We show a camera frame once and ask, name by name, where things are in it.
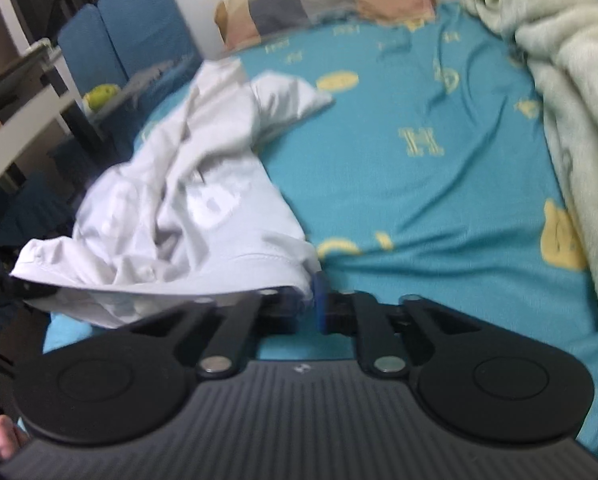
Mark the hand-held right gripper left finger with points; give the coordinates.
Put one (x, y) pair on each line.
(279, 317)

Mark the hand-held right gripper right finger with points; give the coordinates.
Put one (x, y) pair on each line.
(322, 305)

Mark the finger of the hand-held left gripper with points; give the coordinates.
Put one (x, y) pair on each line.
(34, 291)

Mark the white shirt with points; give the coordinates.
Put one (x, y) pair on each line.
(179, 210)

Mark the bed with teal sheet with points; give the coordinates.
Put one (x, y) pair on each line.
(404, 185)

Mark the dark wooden chair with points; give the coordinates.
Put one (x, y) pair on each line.
(29, 122)

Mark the yellow-green plush toy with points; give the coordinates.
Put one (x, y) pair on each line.
(101, 97)

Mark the blue covered chair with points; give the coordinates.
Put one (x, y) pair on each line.
(84, 40)
(149, 15)

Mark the checked pillow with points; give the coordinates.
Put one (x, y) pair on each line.
(304, 0)

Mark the pale green fleece blanket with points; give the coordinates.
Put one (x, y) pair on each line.
(569, 60)

